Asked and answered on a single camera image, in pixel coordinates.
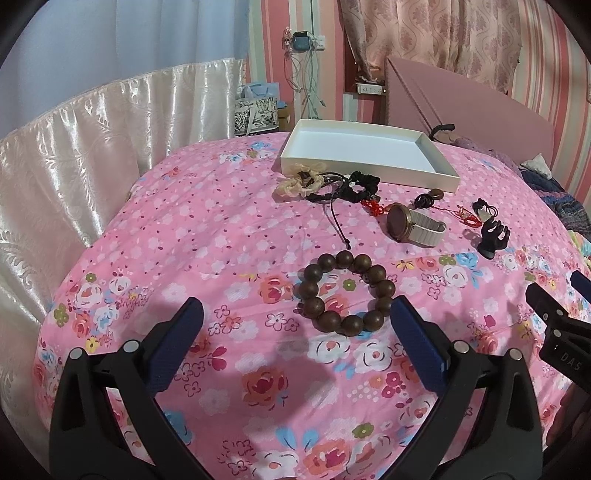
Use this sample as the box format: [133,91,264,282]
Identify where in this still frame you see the black hair claw clip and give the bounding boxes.
[477,217,511,260]

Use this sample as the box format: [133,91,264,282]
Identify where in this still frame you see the jade pendant black cord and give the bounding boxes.
[472,197,502,223]

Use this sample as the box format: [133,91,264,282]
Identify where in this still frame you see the red cord gold charm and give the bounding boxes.
[443,206,483,228]

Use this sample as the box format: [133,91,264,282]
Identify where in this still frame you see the brown wooden bead bracelet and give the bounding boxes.
[296,250,398,337]

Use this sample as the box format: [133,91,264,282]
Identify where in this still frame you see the brown teardrop stone pendant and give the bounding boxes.
[414,188,444,209]

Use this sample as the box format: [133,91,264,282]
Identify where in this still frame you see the orange gourd red cord pendant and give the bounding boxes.
[361,196,390,217]

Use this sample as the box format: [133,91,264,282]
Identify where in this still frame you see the white shallow cardboard tray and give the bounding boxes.
[280,119,460,193]

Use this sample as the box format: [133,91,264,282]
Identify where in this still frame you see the black velvet scrunchie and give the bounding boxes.
[342,171,381,203]

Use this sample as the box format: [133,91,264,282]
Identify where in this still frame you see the black cord bracelet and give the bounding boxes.
[303,171,357,251]

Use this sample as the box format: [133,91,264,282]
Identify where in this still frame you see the cream fabric flower scrunchie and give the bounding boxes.
[274,162,327,199]

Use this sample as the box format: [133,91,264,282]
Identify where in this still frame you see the dark patterned blanket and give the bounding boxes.
[520,168,591,238]

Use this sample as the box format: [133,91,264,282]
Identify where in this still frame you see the pink floral bedspread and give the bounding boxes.
[33,133,590,479]

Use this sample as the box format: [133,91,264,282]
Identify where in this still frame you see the pink padded headboard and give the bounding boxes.
[386,57,554,163]

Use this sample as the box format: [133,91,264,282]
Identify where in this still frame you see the pink patterned curtain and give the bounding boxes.
[339,0,522,93]

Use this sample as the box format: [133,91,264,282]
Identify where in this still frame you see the cream satin curtain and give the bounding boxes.
[1,58,245,462]

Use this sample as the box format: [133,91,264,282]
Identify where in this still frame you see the brown cardboard storage box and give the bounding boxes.
[277,104,294,132]

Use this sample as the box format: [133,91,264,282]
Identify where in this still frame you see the black white floral tote bag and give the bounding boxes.
[235,96,279,136]

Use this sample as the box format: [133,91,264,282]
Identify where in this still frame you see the light blue paper bag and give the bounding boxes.
[238,82,280,100]

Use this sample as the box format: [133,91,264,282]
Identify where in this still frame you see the white wall power strip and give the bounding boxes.
[356,83,386,96]

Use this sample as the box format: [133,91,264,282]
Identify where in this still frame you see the blue device on wall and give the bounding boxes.
[291,31,311,53]

